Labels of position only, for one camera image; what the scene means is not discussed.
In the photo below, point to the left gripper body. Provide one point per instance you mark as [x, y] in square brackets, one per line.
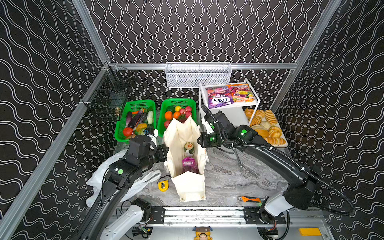
[163, 153]

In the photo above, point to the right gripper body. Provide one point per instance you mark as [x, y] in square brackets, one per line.
[208, 117]

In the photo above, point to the purple Fox's candy bag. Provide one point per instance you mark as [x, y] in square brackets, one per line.
[219, 97]

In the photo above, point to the green drink can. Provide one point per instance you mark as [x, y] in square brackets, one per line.
[189, 149]

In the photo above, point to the cream canvas tote bag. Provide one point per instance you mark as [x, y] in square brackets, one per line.
[189, 186]

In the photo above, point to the purple snack pouch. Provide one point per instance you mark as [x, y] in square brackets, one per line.
[190, 165]

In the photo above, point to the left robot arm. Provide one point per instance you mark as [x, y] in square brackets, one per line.
[117, 181]

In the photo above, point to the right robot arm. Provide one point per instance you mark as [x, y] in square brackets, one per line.
[302, 180]

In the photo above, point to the red tomato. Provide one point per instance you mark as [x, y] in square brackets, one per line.
[128, 132]

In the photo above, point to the white two-tier shelf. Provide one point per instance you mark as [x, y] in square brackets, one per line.
[233, 112]

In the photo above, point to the left green basket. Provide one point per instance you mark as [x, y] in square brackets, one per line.
[144, 117]

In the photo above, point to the green basket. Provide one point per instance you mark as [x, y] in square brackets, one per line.
[188, 105]
[144, 117]

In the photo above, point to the metal wrench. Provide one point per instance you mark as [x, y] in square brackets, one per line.
[238, 159]

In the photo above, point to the purple eggplant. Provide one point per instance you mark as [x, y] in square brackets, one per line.
[128, 119]

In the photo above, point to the yellow tape measure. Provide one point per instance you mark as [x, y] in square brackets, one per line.
[164, 182]

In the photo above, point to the red apple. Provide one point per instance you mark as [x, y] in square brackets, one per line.
[188, 114]

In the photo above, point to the large round bread loaf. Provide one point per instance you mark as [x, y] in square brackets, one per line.
[263, 133]

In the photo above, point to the white bread tray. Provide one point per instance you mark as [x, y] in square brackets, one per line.
[267, 120]

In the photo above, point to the orange snack bag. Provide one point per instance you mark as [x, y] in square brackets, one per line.
[241, 93]

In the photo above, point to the orange fruit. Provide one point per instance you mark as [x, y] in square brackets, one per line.
[169, 115]

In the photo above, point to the right green basket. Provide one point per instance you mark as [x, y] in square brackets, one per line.
[188, 105]

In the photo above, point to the orange utility knife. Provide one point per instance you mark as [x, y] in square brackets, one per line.
[246, 199]

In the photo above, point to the cartoon figure toy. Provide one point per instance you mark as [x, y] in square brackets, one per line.
[203, 233]

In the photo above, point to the yellow block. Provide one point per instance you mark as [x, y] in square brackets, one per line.
[310, 232]

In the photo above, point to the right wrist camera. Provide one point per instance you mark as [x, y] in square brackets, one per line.
[207, 124]

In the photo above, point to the black wire basket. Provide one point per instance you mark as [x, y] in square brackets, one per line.
[108, 101]

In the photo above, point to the white wire basket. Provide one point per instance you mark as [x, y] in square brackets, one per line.
[193, 74]

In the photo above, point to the metal base rail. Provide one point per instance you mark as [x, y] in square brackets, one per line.
[229, 217]

